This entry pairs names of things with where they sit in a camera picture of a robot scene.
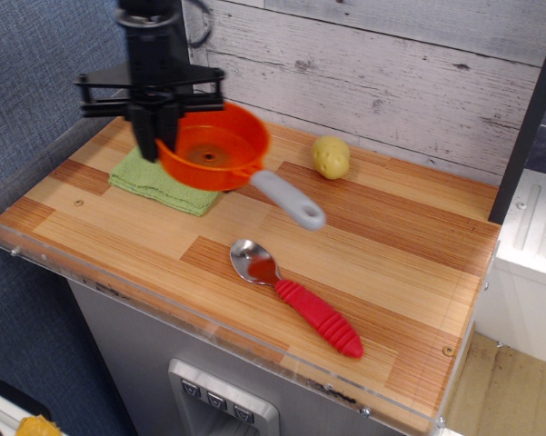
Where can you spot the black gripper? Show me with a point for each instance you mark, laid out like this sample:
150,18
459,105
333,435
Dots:
153,77

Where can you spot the orange pan with grey handle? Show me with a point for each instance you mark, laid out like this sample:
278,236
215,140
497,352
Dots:
222,151

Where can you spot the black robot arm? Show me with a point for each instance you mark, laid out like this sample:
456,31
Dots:
153,11

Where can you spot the green folded cloth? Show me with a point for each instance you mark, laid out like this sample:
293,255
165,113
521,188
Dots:
136,175

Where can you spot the yellow toy potato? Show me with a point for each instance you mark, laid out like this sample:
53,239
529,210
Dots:
331,157

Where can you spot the clear acrylic table guard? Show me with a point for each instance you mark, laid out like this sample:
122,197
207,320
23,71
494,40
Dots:
401,257

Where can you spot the grey cabinet under table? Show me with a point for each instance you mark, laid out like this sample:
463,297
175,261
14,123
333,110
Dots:
137,347

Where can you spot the silver dispenser button panel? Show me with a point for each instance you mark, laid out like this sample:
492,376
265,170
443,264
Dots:
209,405

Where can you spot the black and yellow object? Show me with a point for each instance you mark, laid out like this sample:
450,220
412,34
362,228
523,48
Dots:
20,414

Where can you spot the white side unit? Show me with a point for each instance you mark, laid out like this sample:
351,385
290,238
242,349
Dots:
512,305

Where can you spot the dark left upright post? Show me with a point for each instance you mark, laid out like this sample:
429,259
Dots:
181,50

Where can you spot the dark upright post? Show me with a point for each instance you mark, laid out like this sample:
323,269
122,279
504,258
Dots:
521,150
181,50

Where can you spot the spoon with red handle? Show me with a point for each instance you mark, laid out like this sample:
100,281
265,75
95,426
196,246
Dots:
254,264

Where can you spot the dark right upright post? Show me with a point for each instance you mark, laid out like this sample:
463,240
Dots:
521,150

